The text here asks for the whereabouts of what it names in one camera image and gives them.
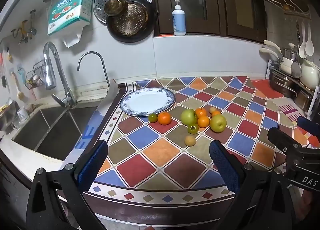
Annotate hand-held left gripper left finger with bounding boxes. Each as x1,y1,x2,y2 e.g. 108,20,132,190
26,139,109,230

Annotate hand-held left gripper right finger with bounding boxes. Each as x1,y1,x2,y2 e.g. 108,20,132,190
209,140,304,230

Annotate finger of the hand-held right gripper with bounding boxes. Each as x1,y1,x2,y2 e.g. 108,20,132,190
267,127,310,163
297,116,320,145

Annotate yellow-green apple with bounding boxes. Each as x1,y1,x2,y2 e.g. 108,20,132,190
210,114,227,133

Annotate green apple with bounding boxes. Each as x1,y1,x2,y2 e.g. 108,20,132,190
181,109,198,126

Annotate blue rimmed white plate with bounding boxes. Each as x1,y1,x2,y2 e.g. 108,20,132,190
120,88,176,117

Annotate person's right forearm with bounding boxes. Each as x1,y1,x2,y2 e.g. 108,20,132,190
300,190,320,223

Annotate stacked steel pots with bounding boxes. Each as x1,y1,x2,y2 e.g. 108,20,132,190
269,70,298,98

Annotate white ceramic pitcher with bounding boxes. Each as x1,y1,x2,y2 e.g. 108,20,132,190
300,59,320,91

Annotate stainless steel sink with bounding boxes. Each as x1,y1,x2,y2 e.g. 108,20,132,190
11,106,100,162

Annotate metal spatula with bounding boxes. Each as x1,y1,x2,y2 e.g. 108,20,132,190
291,21,302,78

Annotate colourful diamond checked table mat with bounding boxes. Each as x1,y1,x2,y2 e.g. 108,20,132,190
82,76,310,223

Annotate white dish rack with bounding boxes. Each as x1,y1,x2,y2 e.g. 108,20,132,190
266,59,320,118

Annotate white plastic spoon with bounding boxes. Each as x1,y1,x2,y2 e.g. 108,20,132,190
299,21,307,59
305,23,314,57

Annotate clear plastic container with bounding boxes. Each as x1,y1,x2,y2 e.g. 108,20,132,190
0,98,28,130

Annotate large chrome faucet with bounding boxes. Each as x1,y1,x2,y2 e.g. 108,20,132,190
43,42,77,108

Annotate thin gooseneck faucet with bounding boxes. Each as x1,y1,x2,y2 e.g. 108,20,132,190
77,51,110,93

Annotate perforated copper strainer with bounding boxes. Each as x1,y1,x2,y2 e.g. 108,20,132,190
110,4,149,37

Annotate white blue pump bottle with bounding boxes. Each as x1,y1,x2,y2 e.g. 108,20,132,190
172,0,187,36

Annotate black frying pan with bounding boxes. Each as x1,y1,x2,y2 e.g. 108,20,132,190
107,0,160,44

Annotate green white tissue pack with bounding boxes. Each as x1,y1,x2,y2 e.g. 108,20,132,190
47,0,93,48

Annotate small brass ladle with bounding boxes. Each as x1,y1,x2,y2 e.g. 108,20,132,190
104,0,129,17

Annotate white handled saucepan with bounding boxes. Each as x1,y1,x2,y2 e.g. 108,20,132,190
259,47,294,74

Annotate steel pot white handle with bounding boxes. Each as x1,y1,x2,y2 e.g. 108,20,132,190
264,40,299,61

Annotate white handled dish brush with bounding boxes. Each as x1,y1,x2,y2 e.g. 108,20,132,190
11,71,27,101

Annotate black wire basket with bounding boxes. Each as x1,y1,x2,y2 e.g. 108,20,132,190
24,61,50,88

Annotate dark wooden window frame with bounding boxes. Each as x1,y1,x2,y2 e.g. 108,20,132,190
146,0,268,43

